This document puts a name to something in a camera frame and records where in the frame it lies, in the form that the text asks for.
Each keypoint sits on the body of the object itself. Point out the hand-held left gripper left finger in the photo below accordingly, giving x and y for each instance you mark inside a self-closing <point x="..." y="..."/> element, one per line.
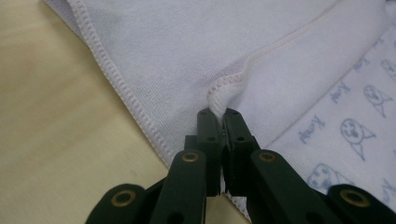
<point x="213" y="149"/>

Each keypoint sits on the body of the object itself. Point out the white printed towel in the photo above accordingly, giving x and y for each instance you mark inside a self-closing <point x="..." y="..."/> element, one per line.
<point x="193" y="56"/>

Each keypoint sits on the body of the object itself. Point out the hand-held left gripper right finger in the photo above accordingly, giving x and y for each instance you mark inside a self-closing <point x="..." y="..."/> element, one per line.
<point x="236" y="146"/>

